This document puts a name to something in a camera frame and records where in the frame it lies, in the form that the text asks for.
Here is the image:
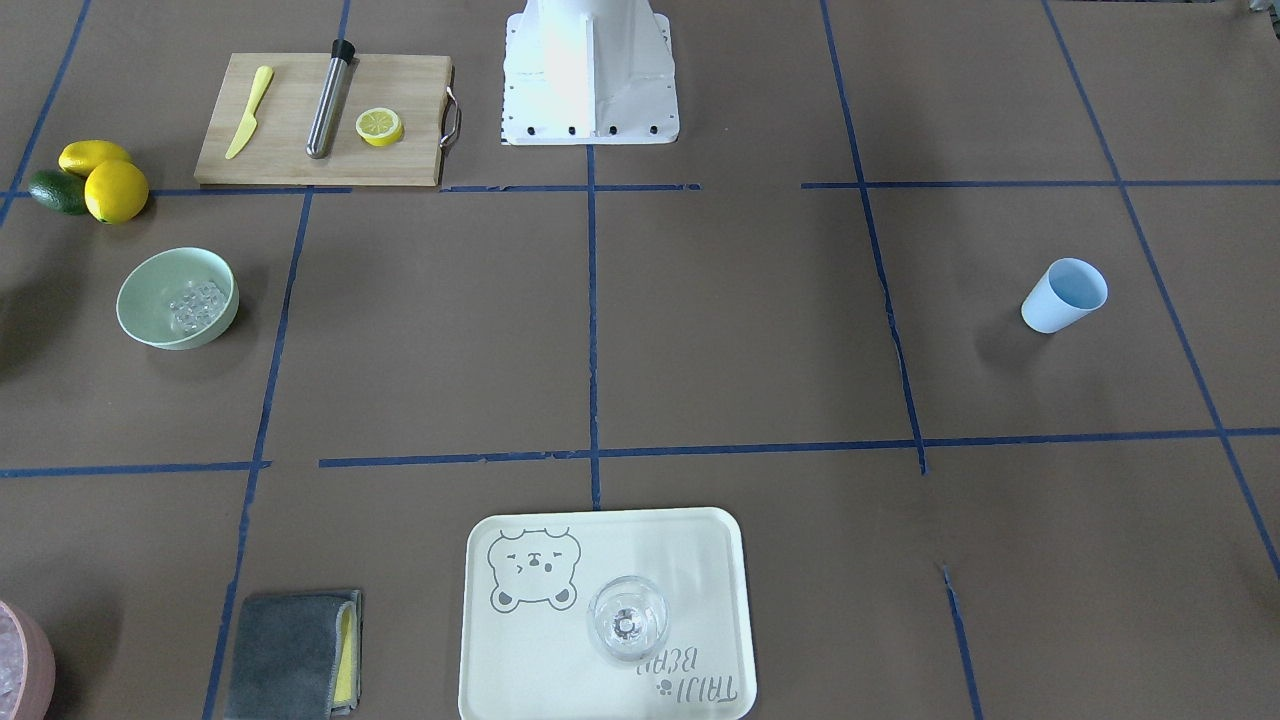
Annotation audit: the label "grey folded cloth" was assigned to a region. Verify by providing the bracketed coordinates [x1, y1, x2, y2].
[224, 588, 364, 719]

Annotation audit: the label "ice cubes in bowl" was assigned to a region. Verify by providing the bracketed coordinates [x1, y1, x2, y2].
[168, 281, 228, 337]

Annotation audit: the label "pink bowl with ice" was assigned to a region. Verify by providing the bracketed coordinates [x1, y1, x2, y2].
[1, 601, 56, 719]

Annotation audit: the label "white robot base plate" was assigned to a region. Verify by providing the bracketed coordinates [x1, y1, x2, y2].
[500, 1, 681, 147]

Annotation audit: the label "steel muddler rod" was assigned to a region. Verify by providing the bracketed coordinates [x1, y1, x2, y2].
[305, 38, 355, 159]

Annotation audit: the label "green ceramic bowl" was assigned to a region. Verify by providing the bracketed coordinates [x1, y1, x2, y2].
[116, 247, 241, 351]

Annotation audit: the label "light blue plastic cup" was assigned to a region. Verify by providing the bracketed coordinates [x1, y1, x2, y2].
[1020, 258, 1108, 334]

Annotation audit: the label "yellow plastic knife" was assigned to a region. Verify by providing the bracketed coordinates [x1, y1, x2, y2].
[224, 65, 274, 160]

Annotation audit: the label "lemon half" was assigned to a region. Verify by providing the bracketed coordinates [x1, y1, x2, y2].
[355, 108, 404, 149]

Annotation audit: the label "wooden cutting board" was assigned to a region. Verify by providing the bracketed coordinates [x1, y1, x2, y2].
[195, 53, 457, 187]

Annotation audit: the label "yellow lemon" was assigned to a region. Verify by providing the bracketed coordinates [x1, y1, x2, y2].
[58, 138, 133, 179]
[84, 160, 150, 225]

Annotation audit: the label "clear wine glass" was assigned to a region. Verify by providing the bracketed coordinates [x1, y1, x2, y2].
[588, 575, 671, 664]

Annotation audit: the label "green avocado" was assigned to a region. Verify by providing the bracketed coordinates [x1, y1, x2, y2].
[27, 170, 90, 217]

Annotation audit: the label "cream bear tray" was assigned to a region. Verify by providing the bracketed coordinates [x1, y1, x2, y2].
[458, 507, 758, 719]

